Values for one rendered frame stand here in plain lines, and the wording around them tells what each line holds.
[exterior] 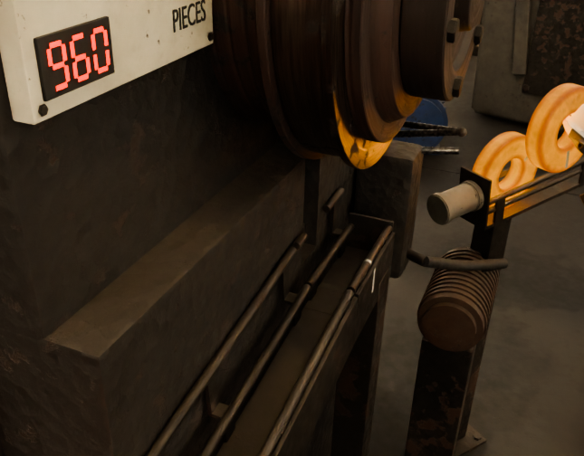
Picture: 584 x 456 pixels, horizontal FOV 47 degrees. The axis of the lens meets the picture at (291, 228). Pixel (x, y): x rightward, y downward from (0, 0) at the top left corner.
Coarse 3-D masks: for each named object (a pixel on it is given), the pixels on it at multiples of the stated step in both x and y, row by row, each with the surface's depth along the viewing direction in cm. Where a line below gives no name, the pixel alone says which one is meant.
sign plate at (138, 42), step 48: (0, 0) 43; (48, 0) 45; (96, 0) 50; (144, 0) 55; (192, 0) 62; (0, 48) 45; (48, 48) 46; (96, 48) 50; (144, 48) 57; (192, 48) 64; (48, 96) 47; (96, 96) 52
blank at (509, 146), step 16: (496, 144) 123; (512, 144) 124; (480, 160) 124; (496, 160) 123; (512, 160) 130; (528, 160) 128; (496, 176) 125; (512, 176) 131; (528, 176) 131; (496, 192) 127
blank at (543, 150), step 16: (560, 96) 110; (576, 96) 112; (544, 112) 111; (560, 112) 111; (528, 128) 113; (544, 128) 110; (528, 144) 114; (544, 144) 112; (560, 144) 118; (544, 160) 114; (560, 160) 117; (576, 160) 119
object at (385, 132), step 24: (360, 0) 61; (384, 0) 63; (360, 24) 62; (384, 24) 64; (360, 48) 64; (384, 48) 66; (360, 72) 65; (384, 72) 68; (360, 96) 68; (384, 96) 72; (408, 96) 79; (360, 120) 72; (384, 120) 78
